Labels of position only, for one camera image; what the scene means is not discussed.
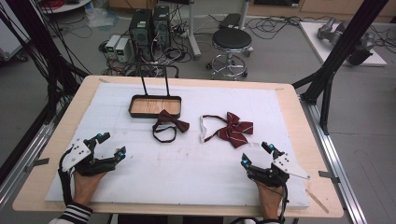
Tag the person's left hand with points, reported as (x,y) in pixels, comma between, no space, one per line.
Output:
(84,189)

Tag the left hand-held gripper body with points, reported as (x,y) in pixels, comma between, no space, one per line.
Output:
(81,152)

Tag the person's right hand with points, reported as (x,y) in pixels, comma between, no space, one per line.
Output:
(270,202)

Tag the black metal frame post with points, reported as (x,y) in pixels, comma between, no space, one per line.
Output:
(40,46)
(336,62)

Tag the round white table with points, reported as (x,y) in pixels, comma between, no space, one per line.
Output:
(65,6)

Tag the plain dark red bow tie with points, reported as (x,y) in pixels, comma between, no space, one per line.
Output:
(169,119)

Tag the flat black box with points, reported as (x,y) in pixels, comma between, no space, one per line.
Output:
(230,21)

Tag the black round stool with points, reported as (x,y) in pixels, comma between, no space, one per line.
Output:
(232,39)

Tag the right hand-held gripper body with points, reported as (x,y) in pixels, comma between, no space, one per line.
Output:
(275,175)

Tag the person's right sleeve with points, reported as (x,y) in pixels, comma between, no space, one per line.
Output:
(258,221)

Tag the white floor panel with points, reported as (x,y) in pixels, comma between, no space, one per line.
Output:
(314,40)

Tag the white foam board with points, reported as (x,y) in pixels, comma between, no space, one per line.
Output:
(180,174)

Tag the striped red bow tie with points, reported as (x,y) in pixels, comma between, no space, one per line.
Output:
(236,130)

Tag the aluminium rail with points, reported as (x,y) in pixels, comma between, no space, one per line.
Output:
(28,146)
(336,161)

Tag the black computer tower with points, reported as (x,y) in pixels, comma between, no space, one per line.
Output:
(161,25)
(140,29)

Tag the metal table clip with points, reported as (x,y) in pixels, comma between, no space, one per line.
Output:
(328,176)
(37,163)

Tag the person's left striped sleeve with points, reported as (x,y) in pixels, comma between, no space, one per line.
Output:
(74,214)

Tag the white power supply unit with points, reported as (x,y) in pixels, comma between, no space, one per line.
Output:
(112,45)
(122,49)

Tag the thin wooden stick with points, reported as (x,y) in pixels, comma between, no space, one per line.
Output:
(317,201)

